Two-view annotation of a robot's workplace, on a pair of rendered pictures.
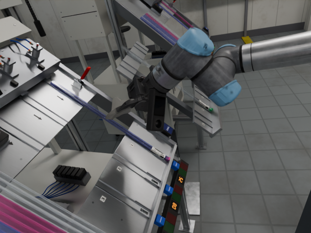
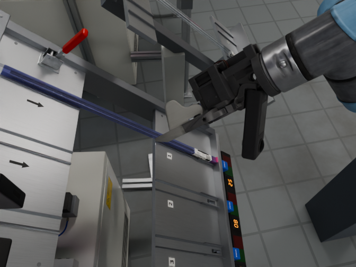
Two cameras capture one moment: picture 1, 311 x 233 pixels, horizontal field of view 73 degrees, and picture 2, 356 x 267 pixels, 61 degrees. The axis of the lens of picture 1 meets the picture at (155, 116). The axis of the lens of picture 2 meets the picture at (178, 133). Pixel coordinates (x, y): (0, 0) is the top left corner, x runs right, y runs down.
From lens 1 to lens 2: 0.39 m
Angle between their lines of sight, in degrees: 30
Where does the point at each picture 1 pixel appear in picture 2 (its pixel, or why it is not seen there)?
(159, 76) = (284, 77)
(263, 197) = (272, 153)
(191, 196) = not seen: hidden behind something
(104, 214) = not seen: outside the picture
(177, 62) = (331, 60)
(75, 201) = (72, 247)
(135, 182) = (194, 215)
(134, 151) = (175, 165)
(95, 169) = (79, 184)
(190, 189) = not seen: hidden behind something
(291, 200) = (301, 151)
